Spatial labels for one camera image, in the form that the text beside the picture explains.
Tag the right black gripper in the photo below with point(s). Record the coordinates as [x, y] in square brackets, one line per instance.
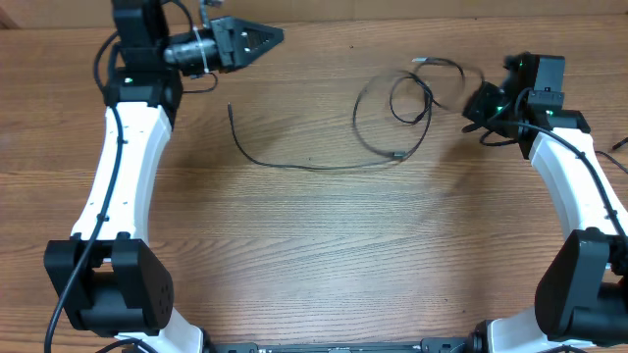
[472, 108]

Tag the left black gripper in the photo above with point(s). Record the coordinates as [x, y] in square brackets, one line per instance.
[232, 36]

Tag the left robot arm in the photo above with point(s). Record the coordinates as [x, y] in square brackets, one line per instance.
[107, 279]

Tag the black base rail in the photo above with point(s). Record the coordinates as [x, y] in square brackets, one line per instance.
[338, 348]

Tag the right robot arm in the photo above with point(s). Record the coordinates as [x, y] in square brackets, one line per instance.
[581, 300]

